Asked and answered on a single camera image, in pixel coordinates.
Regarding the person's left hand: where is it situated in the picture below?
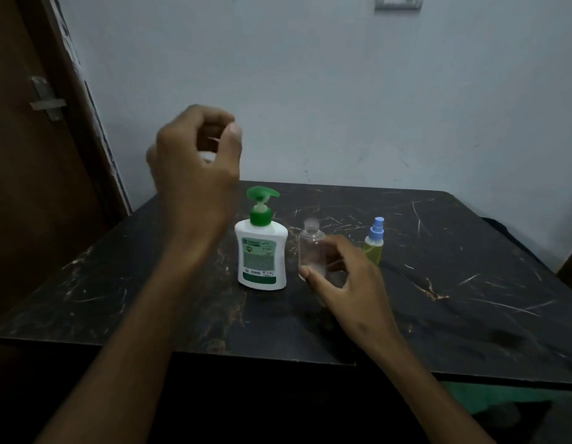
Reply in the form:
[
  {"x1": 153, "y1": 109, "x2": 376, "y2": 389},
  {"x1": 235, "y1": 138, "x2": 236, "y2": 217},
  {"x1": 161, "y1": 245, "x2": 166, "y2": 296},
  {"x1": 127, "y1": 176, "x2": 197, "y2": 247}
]
[{"x1": 146, "y1": 104, "x2": 244, "y2": 257}]

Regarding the person's right hand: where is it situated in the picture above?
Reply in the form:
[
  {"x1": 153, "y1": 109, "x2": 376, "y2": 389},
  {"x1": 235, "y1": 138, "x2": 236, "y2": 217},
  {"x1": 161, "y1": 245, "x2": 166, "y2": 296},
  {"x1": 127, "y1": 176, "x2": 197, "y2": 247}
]
[{"x1": 298, "y1": 234, "x2": 399, "y2": 358}]

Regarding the small clear bottle white cap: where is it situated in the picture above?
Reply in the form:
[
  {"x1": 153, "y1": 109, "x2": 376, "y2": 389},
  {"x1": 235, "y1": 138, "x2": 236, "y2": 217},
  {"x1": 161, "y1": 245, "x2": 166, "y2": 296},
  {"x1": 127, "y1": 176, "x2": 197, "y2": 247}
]
[{"x1": 297, "y1": 218, "x2": 327, "y2": 281}]

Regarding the blue spray cap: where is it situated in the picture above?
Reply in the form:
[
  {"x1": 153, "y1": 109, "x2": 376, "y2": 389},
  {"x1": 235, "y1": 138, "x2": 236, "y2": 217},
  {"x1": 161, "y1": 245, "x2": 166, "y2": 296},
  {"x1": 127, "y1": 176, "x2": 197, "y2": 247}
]
[{"x1": 368, "y1": 216, "x2": 385, "y2": 248}]

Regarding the white green hand sanitizer bottle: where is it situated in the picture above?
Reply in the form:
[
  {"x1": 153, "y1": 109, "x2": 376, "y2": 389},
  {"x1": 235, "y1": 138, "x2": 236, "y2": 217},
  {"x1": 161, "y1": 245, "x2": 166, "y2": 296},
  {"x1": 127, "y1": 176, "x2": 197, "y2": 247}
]
[{"x1": 234, "y1": 186, "x2": 289, "y2": 292}]

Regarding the person's left forearm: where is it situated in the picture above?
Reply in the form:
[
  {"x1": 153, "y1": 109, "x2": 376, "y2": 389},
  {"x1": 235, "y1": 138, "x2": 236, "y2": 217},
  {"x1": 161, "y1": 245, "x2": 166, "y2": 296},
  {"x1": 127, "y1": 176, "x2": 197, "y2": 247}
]
[{"x1": 35, "y1": 235, "x2": 222, "y2": 444}]

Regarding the person's right forearm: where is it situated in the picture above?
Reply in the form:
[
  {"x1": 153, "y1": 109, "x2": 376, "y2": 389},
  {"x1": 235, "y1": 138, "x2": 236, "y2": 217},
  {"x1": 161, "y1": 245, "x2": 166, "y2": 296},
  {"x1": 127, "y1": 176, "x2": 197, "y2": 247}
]
[{"x1": 364, "y1": 332, "x2": 495, "y2": 444}]

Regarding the brown wooden door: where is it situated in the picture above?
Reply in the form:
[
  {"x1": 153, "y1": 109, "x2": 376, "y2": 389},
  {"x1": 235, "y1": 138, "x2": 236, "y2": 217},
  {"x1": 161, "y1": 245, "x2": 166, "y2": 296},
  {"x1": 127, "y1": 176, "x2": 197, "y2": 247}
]
[{"x1": 0, "y1": 0, "x2": 132, "y2": 319}]

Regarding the green cloth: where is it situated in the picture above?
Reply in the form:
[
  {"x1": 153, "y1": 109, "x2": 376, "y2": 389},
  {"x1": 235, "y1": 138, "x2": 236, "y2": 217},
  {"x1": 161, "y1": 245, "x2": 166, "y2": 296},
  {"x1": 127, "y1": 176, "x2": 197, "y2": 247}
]
[{"x1": 442, "y1": 381, "x2": 555, "y2": 414}]

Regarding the metal door latch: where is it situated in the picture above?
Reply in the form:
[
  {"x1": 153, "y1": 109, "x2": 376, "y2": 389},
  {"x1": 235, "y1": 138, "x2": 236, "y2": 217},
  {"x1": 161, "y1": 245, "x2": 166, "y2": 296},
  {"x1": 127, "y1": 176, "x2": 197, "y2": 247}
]
[{"x1": 29, "y1": 76, "x2": 67, "y2": 121}]

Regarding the brown wooden frame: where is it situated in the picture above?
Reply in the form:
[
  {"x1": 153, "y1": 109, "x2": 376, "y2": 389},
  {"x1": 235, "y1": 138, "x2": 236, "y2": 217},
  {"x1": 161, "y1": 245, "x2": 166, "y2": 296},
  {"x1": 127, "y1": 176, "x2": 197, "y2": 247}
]
[{"x1": 556, "y1": 240, "x2": 572, "y2": 294}]

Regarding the white wall switch plate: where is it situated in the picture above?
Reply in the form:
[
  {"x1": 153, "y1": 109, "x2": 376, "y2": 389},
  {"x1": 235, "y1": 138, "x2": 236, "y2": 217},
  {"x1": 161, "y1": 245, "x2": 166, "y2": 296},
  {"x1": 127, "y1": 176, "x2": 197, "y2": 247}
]
[{"x1": 374, "y1": 0, "x2": 425, "y2": 10}]

